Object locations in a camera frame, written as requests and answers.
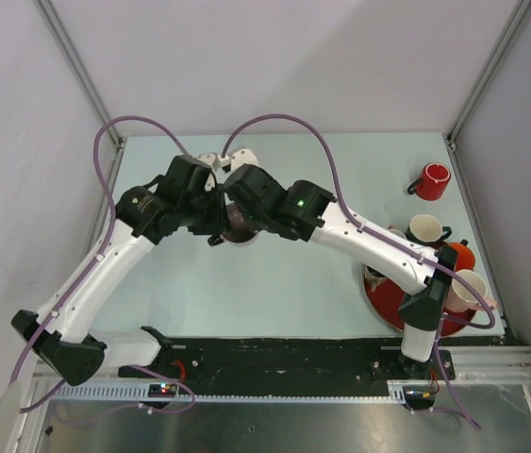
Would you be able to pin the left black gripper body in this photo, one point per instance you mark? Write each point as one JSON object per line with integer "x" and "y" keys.
{"x": 204, "y": 213}

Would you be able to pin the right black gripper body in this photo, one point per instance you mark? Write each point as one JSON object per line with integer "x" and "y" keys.
{"x": 258, "y": 221}

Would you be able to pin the mauve mug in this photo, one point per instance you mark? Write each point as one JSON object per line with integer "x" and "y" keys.
{"x": 236, "y": 230}

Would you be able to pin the dark green mug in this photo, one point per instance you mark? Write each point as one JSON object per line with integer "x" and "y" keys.
{"x": 427, "y": 230}

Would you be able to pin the red mug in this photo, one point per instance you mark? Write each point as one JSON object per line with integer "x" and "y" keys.
{"x": 431, "y": 182}

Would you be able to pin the large orange mug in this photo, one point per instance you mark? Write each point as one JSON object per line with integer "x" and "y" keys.
{"x": 465, "y": 259}

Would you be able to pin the light pink mug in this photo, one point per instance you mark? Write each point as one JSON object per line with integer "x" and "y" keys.
{"x": 460, "y": 298}

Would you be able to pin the brown patterned mug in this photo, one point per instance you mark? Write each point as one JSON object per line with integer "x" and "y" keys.
{"x": 373, "y": 278}

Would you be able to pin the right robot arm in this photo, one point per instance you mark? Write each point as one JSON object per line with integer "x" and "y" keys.
{"x": 378, "y": 248}

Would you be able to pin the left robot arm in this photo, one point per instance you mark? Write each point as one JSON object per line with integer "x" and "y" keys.
{"x": 59, "y": 332}

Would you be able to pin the round red tray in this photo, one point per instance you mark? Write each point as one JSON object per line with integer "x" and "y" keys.
{"x": 412, "y": 296}

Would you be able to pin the small circuit board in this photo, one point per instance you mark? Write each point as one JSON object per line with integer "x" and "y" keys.
{"x": 162, "y": 390}

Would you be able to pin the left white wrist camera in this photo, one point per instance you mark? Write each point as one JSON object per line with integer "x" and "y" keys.
{"x": 212, "y": 160}

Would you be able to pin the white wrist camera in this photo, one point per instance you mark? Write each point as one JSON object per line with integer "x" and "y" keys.
{"x": 236, "y": 159}
{"x": 212, "y": 160}

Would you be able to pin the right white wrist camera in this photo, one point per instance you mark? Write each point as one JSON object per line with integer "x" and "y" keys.
{"x": 236, "y": 159}

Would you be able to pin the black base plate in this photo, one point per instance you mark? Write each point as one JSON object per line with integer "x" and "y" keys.
{"x": 303, "y": 366}

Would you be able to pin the white slotted cable duct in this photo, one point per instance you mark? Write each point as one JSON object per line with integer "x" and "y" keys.
{"x": 386, "y": 393}

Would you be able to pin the left aluminium frame post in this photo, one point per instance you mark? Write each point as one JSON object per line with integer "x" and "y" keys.
{"x": 72, "y": 57}

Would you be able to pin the aluminium frame post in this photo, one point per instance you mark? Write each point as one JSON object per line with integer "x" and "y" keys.
{"x": 511, "y": 31}
{"x": 72, "y": 57}

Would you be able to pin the right aluminium frame post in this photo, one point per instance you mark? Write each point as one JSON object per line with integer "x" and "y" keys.
{"x": 511, "y": 31}

